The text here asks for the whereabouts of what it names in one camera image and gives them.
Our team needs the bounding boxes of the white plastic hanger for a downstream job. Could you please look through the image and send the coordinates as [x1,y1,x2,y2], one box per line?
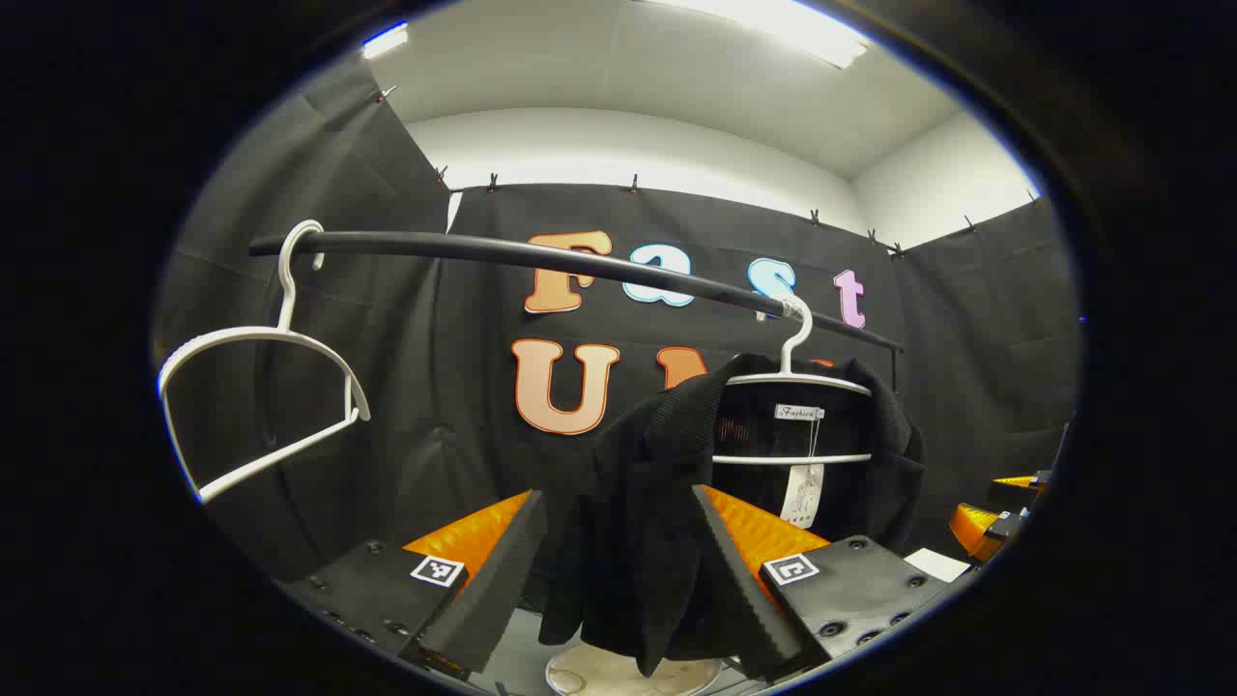
[158,219,372,506]
[710,295,873,467]

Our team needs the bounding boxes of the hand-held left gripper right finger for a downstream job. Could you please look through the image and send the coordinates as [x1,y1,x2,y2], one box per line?
[690,484,954,684]

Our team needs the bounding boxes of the small ceiling light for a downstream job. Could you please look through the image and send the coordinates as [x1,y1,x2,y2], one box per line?
[362,23,410,60]

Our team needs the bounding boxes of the black clothes rack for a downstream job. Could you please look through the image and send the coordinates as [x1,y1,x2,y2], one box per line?
[248,230,906,392]

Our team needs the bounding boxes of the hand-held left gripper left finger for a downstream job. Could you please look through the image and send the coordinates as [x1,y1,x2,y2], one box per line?
[275,489,548,676]

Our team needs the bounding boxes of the black backdrop cloth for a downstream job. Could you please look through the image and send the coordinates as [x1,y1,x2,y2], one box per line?
[153,53,1081,620]

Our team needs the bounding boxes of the black knit cardigan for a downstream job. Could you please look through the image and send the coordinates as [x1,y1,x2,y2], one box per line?
[536,353,927,678]

